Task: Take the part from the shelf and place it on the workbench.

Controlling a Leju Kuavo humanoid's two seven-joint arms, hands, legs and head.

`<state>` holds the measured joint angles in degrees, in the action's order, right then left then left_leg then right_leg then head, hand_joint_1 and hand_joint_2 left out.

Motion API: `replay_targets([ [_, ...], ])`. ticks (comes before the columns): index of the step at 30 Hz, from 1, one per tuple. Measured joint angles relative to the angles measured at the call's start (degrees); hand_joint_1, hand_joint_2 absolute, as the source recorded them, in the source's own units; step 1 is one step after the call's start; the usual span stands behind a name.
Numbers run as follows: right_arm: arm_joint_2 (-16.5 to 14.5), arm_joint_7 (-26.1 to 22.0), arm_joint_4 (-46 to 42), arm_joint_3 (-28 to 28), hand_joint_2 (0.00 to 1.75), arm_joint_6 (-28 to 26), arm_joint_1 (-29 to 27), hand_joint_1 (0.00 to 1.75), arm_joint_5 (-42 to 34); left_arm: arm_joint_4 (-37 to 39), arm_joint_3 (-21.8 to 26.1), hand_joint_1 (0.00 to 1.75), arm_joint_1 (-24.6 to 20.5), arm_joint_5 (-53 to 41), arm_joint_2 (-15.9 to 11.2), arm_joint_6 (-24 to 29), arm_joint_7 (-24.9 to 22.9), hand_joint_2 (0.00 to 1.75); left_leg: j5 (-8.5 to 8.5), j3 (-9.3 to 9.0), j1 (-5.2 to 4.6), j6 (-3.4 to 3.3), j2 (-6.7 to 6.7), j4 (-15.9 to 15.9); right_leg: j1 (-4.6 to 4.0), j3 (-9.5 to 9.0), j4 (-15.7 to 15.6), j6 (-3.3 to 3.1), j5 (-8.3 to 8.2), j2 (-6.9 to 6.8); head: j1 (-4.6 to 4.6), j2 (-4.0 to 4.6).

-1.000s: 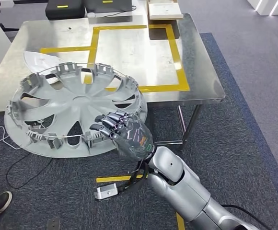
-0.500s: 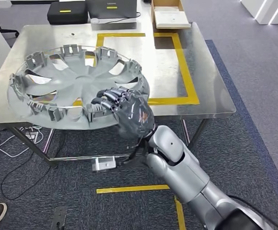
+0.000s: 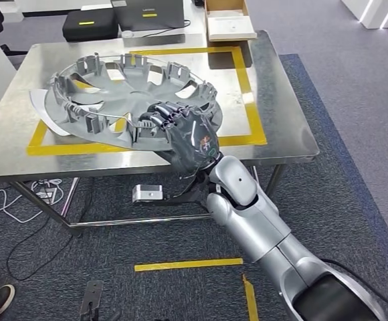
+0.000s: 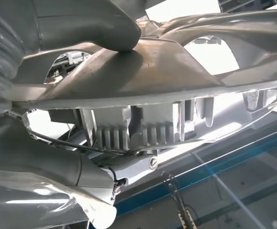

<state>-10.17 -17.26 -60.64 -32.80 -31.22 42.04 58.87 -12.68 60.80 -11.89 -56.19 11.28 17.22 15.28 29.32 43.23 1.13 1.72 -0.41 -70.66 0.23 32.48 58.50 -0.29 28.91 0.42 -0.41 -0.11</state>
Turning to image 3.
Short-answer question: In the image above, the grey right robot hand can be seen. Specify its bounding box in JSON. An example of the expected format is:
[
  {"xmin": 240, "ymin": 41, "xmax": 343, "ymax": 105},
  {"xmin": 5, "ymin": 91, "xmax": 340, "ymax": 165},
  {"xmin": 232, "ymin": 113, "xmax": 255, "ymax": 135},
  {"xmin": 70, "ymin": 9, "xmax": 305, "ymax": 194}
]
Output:
[{"xmin": 140, "ymin": 100, "xmax": 222, "ymax": 175}]

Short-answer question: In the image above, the silver plastic wheel cover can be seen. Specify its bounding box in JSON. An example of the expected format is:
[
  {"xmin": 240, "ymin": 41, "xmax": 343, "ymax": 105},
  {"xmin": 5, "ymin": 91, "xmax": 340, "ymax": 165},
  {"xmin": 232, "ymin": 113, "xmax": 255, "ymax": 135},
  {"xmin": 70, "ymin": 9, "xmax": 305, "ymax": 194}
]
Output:
[{"xmin": 43, "ymin": 52, "xmax": 223, "ymax": 152}]

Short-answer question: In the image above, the stainless steel workbench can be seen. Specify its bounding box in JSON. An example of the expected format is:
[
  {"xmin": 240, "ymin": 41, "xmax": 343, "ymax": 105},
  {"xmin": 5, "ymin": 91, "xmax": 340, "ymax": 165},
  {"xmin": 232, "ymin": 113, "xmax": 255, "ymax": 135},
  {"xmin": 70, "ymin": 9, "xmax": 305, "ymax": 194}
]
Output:
[{"xmin": 0, "ymin": 29, "xmax": 320, "ymax": 238}]

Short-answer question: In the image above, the white plastic shell part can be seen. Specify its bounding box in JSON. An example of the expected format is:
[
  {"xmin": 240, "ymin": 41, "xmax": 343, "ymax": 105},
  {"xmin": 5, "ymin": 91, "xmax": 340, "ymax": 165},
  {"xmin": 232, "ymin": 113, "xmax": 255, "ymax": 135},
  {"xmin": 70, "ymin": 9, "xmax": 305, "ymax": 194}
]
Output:
[{"xmin": 29, "ymin": 88, "xmax": 71, "ymax": 137}]

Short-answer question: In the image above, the yellow floor tape strip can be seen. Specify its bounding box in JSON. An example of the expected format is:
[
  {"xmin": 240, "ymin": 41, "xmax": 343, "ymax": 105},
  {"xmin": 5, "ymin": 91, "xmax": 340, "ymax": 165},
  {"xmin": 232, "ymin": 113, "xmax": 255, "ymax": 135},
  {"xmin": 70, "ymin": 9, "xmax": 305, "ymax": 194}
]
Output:
[
  {"xmin": 134, "ymin": 257, "xmax": 244, "ymax": 272},
  {"xmin": 242, "ymin": 274, "xmax": 259, "ymax": 321}
]

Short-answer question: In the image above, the white desk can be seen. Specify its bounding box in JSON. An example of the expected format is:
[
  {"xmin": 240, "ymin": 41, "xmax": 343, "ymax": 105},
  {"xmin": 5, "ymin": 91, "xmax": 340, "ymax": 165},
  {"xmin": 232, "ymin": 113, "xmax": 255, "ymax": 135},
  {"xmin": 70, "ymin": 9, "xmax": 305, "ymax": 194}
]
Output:
[{"xmin": 13, "ymin": 0, "xmax": 258, "ymax": 47}]

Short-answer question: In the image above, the open cardboard box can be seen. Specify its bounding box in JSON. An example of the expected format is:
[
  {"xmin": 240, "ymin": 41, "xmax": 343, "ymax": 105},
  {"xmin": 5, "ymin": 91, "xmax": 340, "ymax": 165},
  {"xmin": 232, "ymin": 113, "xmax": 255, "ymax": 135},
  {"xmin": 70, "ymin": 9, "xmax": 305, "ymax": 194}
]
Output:
[{"xmin": 205, "ymin": 0, "xmax": 257, "ymax": 42}]

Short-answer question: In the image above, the black case yellow label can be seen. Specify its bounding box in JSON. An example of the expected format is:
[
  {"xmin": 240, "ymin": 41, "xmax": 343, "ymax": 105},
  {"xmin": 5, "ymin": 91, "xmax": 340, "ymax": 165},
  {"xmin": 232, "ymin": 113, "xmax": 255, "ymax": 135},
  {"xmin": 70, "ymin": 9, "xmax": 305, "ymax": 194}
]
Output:
[{"xmin": 62, "ymin": 7, "xmax": 119, "ymax": 43}]

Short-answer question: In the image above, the floor power socket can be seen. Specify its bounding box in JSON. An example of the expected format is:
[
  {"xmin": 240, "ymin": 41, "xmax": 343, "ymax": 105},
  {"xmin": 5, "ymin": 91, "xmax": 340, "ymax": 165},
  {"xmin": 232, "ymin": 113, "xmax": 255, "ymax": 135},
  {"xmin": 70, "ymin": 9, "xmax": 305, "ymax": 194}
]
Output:
[{"xmin": 35, "ymin": 188, "xmax": 59, "ymax": 205}]

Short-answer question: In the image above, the white lit display plinth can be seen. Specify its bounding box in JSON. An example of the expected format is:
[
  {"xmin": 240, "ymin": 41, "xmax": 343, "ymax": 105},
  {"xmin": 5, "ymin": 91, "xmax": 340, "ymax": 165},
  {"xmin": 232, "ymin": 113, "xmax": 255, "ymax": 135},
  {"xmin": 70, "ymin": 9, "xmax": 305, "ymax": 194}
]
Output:
[{"xmin": 340, "ymin": 0, "xmax": 388, "ymax": 29}]

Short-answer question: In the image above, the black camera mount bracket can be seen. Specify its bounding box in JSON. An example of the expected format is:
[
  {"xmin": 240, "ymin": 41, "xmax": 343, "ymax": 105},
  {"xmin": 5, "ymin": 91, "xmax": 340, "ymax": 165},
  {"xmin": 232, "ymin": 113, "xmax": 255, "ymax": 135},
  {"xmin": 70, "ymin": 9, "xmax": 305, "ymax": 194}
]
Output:
[{"xmin": 162, "ymin": 170, "xmax": 214, "ymax": 209}]

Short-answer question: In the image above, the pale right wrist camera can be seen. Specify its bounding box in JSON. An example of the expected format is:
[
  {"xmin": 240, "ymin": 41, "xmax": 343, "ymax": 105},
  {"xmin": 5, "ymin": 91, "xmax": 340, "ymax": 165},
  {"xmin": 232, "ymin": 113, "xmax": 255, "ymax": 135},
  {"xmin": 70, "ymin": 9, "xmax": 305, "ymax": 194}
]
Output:
[{"xmin": 132, "ymin": 184, "xmax": 164, "ymax": 204}]

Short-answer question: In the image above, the thin black laptop cable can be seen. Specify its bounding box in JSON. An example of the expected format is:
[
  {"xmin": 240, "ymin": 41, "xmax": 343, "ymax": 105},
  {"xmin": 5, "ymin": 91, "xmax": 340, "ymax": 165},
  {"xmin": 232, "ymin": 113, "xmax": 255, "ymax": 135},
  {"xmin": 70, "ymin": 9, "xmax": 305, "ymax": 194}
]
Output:
[{"xmin": 134, "ymin": 19, "xmax": 192, "ymax": 39}]

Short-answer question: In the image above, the white floor cable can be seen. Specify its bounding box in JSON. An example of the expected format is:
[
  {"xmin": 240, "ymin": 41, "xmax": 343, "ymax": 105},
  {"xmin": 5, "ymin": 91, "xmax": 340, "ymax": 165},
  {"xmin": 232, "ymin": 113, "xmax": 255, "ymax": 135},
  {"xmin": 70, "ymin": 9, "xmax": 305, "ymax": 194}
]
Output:
[{"xmin": 0, "ymin": 178, "xmax": 64, "ymax": 224}]

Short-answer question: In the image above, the dark metal bracket plate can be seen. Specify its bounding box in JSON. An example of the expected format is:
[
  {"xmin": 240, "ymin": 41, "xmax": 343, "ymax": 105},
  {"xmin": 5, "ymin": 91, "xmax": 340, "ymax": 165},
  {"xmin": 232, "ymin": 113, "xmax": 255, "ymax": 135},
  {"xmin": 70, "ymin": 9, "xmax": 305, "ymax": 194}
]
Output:
[{"xmin": 79, "ymin": 280, "xmax": 103, "ymax": 321}]

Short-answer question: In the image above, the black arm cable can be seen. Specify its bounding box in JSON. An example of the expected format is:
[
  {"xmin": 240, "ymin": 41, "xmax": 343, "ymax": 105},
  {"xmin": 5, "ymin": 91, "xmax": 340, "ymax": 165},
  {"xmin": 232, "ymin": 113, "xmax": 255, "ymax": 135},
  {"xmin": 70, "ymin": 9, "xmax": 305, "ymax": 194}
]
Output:
[{"xmin": 321, "ymin": 258, "xmax": 388, "ymax": 321}]

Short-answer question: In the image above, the black floor cable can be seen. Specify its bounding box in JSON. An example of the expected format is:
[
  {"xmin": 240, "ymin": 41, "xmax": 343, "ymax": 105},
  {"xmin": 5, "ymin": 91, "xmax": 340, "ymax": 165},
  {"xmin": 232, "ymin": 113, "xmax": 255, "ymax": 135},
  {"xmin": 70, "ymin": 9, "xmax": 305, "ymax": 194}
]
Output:
[{"xmin": 5, "ymin": 190, "xmax": 92, "ymax": 282}]

